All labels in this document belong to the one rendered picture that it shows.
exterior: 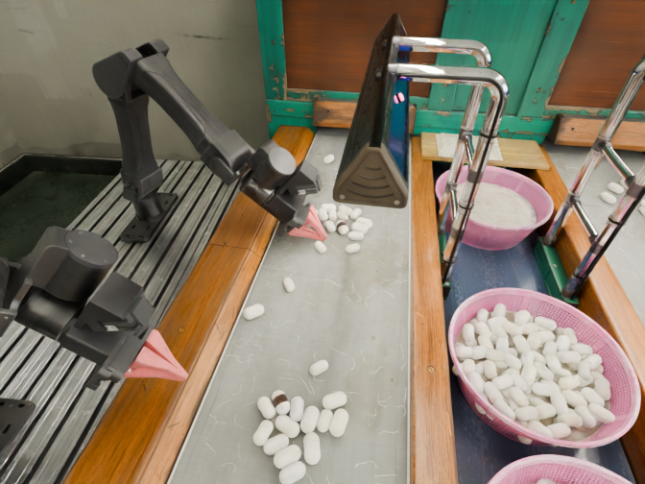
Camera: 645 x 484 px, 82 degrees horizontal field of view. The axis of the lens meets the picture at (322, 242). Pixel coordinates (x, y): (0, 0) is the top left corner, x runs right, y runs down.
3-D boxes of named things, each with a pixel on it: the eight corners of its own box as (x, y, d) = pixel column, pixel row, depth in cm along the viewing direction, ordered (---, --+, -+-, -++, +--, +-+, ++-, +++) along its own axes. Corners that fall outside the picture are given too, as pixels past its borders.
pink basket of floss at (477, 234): (489, 276, 82) (503, 244, 76) (407, 213, 99) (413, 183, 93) (561, 234, 93) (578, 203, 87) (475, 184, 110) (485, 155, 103)
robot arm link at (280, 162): (305, 160, 71) (261, 110, 68) (282, 182, 65) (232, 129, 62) (274, 188, 79) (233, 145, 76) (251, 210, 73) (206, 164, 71)
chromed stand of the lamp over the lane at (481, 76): (355, 288, 80) (375, 66, 50) (364, 229, 94) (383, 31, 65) (446, 300, 77) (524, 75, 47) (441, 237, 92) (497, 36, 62)
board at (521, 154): (420, 159, 103) (421, 156, 102) (419, 135, 114) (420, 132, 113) (548, 170, 98) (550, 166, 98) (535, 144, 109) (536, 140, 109)
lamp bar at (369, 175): (331, 204, 41) (332, 142, 36) (373, 47, 86) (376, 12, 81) (406, 211, 40) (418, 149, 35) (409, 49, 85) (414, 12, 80)
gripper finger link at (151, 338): (203, 354, 50) (139, 319, 47) (179, 407, 44) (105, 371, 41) (182, 369, 54) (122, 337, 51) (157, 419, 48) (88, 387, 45)
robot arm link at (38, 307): (108, 289, 47) (54, 258, 45) (86, 314, 42) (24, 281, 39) (81, 326, 48) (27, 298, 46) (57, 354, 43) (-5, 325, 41)
